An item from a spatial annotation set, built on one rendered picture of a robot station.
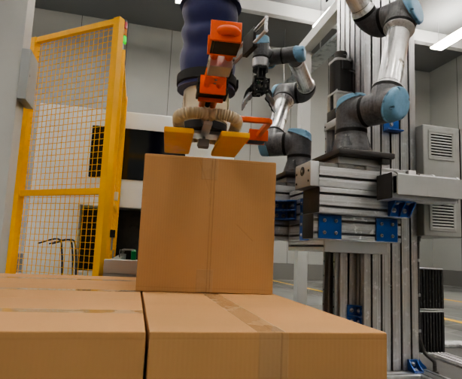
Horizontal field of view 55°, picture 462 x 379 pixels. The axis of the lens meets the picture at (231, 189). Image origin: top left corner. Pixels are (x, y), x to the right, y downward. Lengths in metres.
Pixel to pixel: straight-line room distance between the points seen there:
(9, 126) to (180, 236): 1.70
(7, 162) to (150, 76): 9.03
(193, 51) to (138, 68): 9.96
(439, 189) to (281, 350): 1.07
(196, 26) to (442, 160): 1.14
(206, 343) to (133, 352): 0.11
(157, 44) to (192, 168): 10.66
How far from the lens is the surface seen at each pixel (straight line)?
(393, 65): 1.75
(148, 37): 11.99
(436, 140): 2.07
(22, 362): 0.73
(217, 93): 1.41
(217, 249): 1.31
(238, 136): 1.51
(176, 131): 1.49
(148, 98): 11.39
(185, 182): 1.32
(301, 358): 0.77
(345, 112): 1.71
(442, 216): 2.02
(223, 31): 1.08
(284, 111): 2.37
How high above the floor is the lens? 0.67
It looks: 8 degrees up
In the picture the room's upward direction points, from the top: 2 degrees clockwise
